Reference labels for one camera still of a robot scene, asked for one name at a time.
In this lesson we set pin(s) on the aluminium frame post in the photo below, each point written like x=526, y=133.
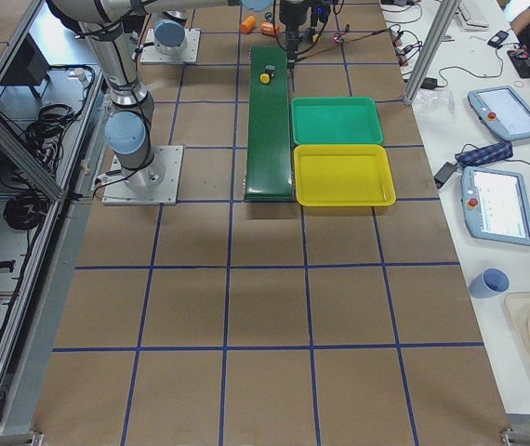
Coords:
x=435, y=35

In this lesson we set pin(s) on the blue plastic cup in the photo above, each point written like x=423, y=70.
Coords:
x=489, y=283

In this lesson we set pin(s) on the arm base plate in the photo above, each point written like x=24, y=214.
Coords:
x=178, y=51
x=157, y=183

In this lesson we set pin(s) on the yellow tray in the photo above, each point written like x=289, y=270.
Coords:
x=343, y=175

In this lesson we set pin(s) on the green tray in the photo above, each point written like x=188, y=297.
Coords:
x=336, y=120

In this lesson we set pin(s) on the teach pendant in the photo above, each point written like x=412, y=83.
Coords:
x=505, y=114
x=495, y=205

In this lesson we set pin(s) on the green conveyor belt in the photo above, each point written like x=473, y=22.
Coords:
x=268, y=171

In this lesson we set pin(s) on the yellow push button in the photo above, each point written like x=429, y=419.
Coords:
x=267, y=75

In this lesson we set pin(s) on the blue checked pouch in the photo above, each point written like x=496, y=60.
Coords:
x=485, y=155

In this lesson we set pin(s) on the near teach pendant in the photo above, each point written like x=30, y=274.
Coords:
x=495, y=205

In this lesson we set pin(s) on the black power adapter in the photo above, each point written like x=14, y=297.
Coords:
x=443, y=174

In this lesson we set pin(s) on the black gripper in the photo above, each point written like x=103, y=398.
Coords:
x=291, y=14

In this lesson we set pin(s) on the far teach pendant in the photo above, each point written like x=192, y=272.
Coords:
x=505, y=114

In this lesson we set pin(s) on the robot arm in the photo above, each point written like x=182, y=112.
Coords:
x=106, y=14
x=128, y=125

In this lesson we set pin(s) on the plain orange cylinder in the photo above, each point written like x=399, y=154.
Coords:
x=248, y=24

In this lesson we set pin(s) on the orange cylinder labelled 4680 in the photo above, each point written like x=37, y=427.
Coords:
x=268, y=28

